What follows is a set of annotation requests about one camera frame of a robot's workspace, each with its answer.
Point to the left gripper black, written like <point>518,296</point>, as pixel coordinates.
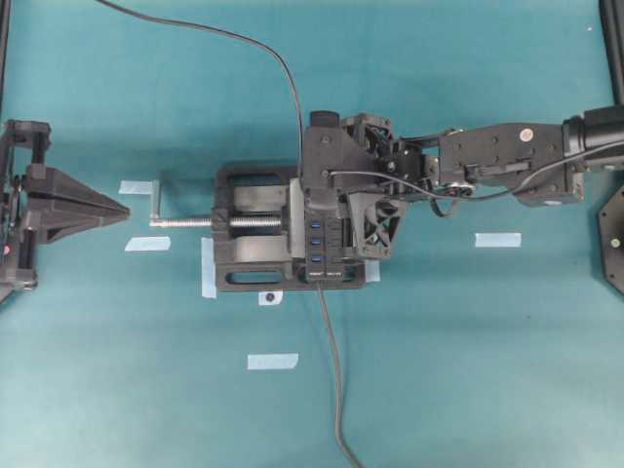
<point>50,225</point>

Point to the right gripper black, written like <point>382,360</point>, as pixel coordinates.
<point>375,218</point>

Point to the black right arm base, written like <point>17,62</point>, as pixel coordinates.
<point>610,219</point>

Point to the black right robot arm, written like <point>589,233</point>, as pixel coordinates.
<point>537,164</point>

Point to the black multiport USB hub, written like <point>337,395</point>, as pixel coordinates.
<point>324,247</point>

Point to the blue tape near crank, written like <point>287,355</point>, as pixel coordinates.
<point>136,187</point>

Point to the blue tape left lower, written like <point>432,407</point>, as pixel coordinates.
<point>148,244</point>

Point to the blue tape vise right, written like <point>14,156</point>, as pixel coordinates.
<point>372,271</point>

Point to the blue tape vise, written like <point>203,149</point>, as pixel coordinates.
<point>372,271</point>
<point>208,283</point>

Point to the black bench vise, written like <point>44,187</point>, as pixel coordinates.
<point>258,227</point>

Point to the blue tape right side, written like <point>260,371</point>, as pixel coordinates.
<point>498,240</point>

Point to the white sticker black dot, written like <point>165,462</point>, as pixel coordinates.
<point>270,298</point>

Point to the blue tape vise left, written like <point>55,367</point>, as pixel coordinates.
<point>208,283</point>

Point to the blue tape bottom centre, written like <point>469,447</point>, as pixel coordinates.
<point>272,362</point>

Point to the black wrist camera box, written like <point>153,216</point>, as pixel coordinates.
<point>324,177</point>

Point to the black frame post left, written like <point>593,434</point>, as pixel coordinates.
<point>5,11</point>

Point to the black frame post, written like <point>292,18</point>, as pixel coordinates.
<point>5,11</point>
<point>611,13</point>

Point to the black frame post right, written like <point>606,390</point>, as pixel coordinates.
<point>611,13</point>

